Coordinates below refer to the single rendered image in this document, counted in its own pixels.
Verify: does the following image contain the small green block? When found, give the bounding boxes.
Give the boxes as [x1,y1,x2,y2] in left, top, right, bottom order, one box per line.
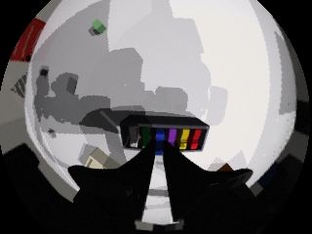
[93,19,105,34]

